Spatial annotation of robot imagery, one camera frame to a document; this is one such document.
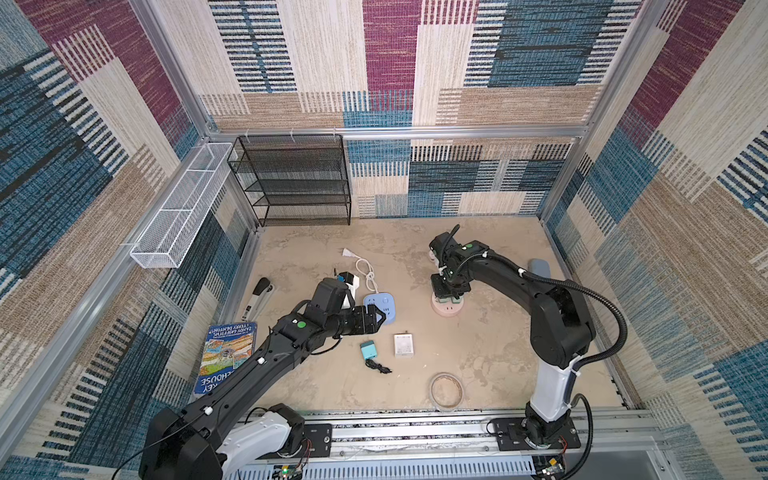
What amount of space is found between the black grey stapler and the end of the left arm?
0.42 meters

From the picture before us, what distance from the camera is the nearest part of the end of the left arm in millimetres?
674

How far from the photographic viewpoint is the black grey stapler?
936 mm
